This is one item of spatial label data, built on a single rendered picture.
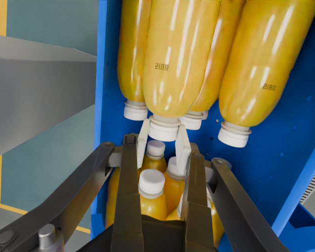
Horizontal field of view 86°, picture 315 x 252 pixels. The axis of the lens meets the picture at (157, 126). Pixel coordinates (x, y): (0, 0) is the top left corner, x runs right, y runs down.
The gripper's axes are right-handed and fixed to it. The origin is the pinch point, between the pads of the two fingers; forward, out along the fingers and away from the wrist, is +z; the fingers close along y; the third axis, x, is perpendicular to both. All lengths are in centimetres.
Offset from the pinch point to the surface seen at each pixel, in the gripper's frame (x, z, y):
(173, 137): 0.1, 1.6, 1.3
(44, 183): -120, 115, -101
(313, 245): -29, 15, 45
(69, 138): -65, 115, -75
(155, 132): 0.5, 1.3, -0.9
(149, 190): -8.8, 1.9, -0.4
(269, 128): 1.3, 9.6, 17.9
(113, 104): 1.0, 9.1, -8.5
